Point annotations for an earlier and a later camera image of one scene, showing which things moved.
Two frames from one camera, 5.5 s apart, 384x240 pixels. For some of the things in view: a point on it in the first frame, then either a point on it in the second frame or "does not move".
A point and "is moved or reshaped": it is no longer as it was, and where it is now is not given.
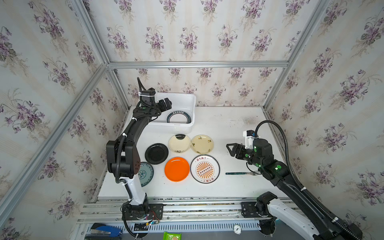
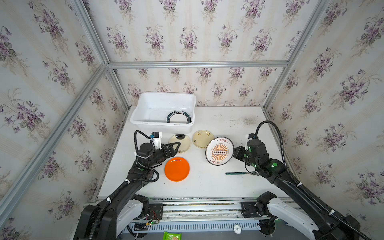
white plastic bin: [179, 118] does not move
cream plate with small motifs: [202, 144] is moved or reshaped
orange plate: [177, 169] does not move
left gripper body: [163, 104] to [167, 150]
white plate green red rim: [179, 117] does not move
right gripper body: [238, 150] does not move
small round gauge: [237, 229] does not move
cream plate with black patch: [179, 143] does not move
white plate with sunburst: [205, 168] to [219, 151]
